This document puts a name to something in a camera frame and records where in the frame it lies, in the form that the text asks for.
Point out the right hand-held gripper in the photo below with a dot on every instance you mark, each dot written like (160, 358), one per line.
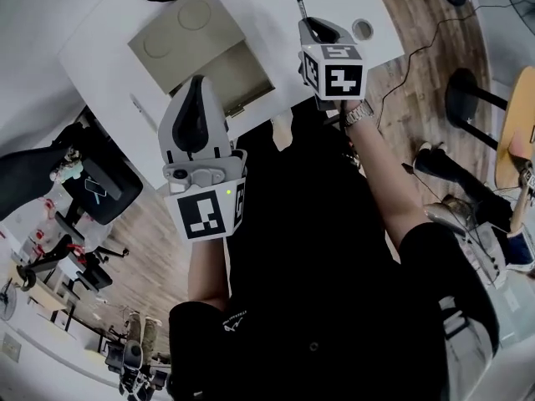
(342, 77)

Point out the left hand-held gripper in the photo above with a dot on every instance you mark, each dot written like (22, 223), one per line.
(200, 215)

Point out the white pen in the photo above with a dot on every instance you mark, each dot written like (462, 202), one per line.
(137, 103)

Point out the cardboard box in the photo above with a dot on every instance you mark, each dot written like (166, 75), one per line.
(186, 36)

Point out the person's left forearm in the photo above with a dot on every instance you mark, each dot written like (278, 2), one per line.
(207, 270)

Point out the person's right forearm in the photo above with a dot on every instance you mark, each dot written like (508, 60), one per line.
(384, 174)

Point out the black mesh office chair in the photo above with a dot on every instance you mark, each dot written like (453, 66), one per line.
(29, 174)

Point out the silver wristwatch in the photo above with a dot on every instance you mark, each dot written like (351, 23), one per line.
(359, 113)

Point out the black smartphone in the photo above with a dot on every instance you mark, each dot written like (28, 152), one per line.
(95, 186)

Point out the white desk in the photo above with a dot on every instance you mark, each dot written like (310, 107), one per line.
(92, 57)

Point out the pale plush toy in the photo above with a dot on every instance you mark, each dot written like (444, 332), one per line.
(67, 169)

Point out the person's black clothing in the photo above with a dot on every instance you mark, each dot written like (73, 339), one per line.
(301, 265)

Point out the round wooden table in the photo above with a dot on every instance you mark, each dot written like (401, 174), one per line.
(516, 132)

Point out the wooden desk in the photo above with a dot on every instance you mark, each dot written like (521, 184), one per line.
(42, 301)

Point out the small black standing fan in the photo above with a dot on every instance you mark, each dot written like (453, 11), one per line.
(7, 301)

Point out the gray bag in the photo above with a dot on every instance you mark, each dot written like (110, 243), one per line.
(464, 349)

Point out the gray wall panel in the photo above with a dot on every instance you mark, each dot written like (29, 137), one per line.
(10, 348)

